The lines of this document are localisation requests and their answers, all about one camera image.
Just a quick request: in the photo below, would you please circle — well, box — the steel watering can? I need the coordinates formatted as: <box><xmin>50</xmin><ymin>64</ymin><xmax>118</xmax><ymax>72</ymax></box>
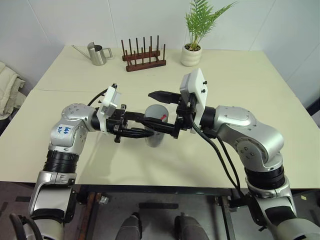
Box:
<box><xmin>71</xmin><ymin>41</ymin><xmax>114</xmax><ymax>66</ymax></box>

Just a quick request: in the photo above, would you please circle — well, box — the black metal table frame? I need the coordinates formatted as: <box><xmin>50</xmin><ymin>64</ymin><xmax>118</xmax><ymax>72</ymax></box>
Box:
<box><xmin>76</xmin><ymin>184</ymin><xmax>253</xmax><ymax>240</ymax></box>

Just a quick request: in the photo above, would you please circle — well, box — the white cloth pile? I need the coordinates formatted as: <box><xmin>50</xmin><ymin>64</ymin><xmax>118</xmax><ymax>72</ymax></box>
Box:
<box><xmin>0</xmin><ymin>61</ymin><xmax>26</xmax><ymax>120</ymax></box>

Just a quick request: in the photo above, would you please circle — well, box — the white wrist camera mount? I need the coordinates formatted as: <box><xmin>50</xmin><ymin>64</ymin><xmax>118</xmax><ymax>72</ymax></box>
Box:
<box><xmin>96</xmin><ymin>84</ymin><xmax>123</xmax><ymax>133</ymax></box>
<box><xmin>179</xmin><ymin>67</ymin><xmax>209</xmax><ymax>134</ymax></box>

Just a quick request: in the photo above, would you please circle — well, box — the dark blue object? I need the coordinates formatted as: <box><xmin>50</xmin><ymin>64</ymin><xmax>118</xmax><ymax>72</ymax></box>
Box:
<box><xmin>305</xmin><ymin>93</ymin><xmax>320</xmax><ymax>118</ymax></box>

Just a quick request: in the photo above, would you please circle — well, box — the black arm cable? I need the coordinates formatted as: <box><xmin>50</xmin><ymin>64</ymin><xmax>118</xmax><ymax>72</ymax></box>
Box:
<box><xmin>216</xmin><ymin>136</ymin><xmax>243</xmax><ymax>191</ymax></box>
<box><xmin>86</xmin><ymin>90</ymin><xmax>106</xmax><ymax>106</ymax></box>
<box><xmin>187</xmin><ymin>98</ymin><xmax>241</xmax><ymax>195</ymax></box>

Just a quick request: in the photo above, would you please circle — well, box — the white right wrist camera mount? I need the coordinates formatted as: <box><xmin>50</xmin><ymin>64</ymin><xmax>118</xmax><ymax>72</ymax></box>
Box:
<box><xmin>179</xmin><ymin>67</ymin><xmax>209</xmax><ymax>134</ymax></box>

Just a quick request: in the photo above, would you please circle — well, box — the dark grey rounded shape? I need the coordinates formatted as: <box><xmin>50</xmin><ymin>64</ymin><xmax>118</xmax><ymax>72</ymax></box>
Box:
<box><xmin>174</xmin><ymin>212</ymin><xmax>202</xmax><ymax>240</ymax></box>
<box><xmin>115</xmin><ymin>212</ymin><xmax>144</xmax><ymax>240</ymax></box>

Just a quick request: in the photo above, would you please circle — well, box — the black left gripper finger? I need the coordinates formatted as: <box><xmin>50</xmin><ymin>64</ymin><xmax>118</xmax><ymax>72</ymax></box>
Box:
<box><xmin>125</xmin><ymin>111</ymin><xmax>147</xmax><ymax>124</ymax></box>
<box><xmin>121</xmin><ymin>127</ymin><xmax>155</xmax><ymax>139</ymax></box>

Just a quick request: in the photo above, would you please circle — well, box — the white handwritten sticker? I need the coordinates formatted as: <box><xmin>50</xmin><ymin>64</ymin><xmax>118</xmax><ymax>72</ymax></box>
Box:
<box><xmin>55</xmin><ymin>124</ymin><xmax>74</xmax><ymax>137</ymax></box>

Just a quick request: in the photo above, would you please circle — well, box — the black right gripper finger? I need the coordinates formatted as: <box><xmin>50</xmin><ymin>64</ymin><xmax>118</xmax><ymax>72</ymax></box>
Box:
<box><xmin>136</xmin><ymin>118</ymin><xmax>176</xmax><ymax>135</ymax></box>
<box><xmin>147</xmin><ymin>90</ymin><xmax>181</xmax><ymax>104</ymax></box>

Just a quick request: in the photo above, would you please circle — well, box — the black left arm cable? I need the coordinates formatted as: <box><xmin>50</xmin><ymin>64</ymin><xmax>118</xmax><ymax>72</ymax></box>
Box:
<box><xmin>86</xmin><ymin>90</ymin><xmax>106</xmax><ymax>106</ymax></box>

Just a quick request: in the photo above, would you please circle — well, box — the white ribbed plant pot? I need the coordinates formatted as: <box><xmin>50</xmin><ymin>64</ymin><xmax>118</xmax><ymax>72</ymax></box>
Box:
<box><xmin>180</xmin><ymin>43</ymin><xmax>203</xmax><ymax>67</ymax></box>

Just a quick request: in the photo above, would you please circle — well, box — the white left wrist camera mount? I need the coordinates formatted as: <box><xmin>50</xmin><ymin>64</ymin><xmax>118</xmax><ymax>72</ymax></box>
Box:
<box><xmin>96</xmin><ymin>84</ymin><xmax>123</xmax><ymax>133</ymax></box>

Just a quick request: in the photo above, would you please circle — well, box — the green fern plant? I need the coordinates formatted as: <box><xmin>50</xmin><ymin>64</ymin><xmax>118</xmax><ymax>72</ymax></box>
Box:
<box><xmin>184</xmin><ymin>0</ymin><xmax>239</xmax><ymax>51</ymax></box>

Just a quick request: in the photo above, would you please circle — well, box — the black cable loop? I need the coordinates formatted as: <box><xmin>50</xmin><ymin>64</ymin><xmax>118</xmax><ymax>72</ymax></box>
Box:
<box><xmin>9</xmin><ymin>213</ymin><xmax>41</xmax><ymax>240</ymax></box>

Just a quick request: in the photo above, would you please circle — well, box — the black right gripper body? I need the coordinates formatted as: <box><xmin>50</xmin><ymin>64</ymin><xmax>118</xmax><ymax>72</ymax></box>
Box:
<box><xmin>172</xmin><ymin>93</ymin><xmax>197</xmax><ymax>140</ymax></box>

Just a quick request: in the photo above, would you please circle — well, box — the brown wooden peg rack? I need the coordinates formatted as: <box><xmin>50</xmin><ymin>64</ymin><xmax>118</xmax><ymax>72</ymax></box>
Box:
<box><xmin>120</xmin><ymin>35</ymin><xmax>168</xmax><ymax>73</ymax></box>

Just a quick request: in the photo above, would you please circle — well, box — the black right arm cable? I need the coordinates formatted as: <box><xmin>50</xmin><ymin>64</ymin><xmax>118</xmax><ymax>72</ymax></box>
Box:
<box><xmin>187</xmin><ymin>98</ymin><xmax>241</xmax><ymax>195</ymax></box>
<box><xmin>216</xmin><ymin>136</ymin><xmax>243</xmax><ymax>191</ymax></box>

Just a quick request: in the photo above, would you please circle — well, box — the grey cylindrical jar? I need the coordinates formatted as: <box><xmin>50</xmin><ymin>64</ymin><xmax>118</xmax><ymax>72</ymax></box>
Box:
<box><xmin>144</xmin><ymin>104</ymin><xmax>169</xmax><ymax>149</ymax></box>

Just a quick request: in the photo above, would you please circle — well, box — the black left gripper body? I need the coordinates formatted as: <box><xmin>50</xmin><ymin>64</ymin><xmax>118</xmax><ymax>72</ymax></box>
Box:
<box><xmin>104</xmin><ymin>103</ymin><xmax>129</xmax><ymax>144</ymax></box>

